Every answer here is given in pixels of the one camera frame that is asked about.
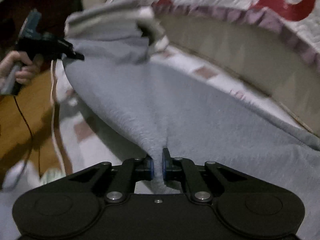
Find black thin cable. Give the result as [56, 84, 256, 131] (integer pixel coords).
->
[12, 94, 42, 181]

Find person's left hand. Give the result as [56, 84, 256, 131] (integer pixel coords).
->
[1, 50, 43, 88]

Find checkered floor mat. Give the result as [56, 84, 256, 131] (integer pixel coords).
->
[1, 47, 298, 239]

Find white sock foot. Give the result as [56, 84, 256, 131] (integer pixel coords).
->
[1, 161, 40, 193]

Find grey sweatshirt garment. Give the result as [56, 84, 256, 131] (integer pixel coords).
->
[61, 39, 320, 240]

